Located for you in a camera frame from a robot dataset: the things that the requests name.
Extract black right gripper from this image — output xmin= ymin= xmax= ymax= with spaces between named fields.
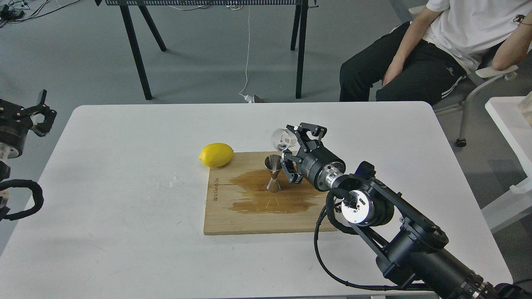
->
xmin=281 ymin=123 xmax=346 ymax=192

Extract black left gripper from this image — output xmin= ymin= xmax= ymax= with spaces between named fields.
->
xmin=0 ymin=89 xmax=57 ymax=159

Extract small clear glass cup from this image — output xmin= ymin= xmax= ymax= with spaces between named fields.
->
xmin=271 ymin=128 xmax=298 ymax=152

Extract steel double jigger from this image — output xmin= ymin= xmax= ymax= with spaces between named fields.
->
xmin=264 ymin=154 xmax=283 ymax=193

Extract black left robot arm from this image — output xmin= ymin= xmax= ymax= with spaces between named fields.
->
xmin=0 ymin=89 xmax=57 ymax=221

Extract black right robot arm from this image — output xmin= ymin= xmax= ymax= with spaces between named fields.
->
xmin=271 ymin=123 xmax=531 ymax=299

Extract yellow lemon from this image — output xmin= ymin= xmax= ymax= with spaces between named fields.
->
xmin=198 ymin=143 xmax=234 ymax=168

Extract wooden cutting board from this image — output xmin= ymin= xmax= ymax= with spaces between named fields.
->
xmin=203 ymin=152 xmax=327 ymax=236

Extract seated person white shirt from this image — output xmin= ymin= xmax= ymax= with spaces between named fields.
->
xmin=339 ymin=0 xmax=531 ymax=105

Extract grey office chair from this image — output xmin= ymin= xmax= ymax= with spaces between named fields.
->
xmin=432 ymin=66 xmax=518 ymax=148

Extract white hanging cable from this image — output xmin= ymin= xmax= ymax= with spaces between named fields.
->
xmin=239 ymin=5 xmax=264 ymax=104

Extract black cables on floor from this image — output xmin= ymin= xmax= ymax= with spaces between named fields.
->
xmin=0 ymin=0 xmax=84 ymax=29

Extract black metal frame table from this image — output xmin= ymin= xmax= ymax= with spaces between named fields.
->
xmin=94 ymin=0 xmax=314 ymax=102

